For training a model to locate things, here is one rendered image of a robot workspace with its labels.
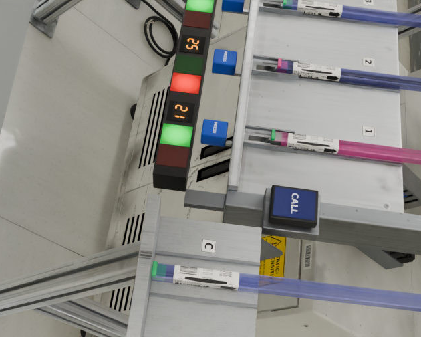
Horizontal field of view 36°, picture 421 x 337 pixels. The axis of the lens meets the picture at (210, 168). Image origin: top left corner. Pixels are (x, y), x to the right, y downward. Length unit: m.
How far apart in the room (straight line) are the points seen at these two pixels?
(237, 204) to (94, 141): 0.92
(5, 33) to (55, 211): 0.77
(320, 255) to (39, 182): 0.68
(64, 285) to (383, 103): 0.49
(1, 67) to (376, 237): 0.45
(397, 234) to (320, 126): 0.16
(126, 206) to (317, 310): 0.59
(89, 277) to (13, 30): 0.33
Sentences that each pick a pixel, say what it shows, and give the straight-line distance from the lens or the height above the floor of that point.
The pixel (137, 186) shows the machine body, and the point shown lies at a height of 0.14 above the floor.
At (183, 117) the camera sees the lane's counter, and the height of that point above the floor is 0.66.
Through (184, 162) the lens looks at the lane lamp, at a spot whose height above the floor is 0.67.
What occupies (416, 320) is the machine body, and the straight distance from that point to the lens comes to 1.31.
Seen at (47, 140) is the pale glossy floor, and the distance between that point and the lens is 1.52.
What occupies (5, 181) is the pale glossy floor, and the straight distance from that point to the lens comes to 1.43.
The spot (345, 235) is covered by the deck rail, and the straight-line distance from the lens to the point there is 0.77.
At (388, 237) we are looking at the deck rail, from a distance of 0.77.
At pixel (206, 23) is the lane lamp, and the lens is 0.91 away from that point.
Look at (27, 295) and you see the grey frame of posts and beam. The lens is 1.01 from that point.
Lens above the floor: 1.16
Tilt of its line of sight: 38 degrees down
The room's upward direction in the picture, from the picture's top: 70 degrees clockwise
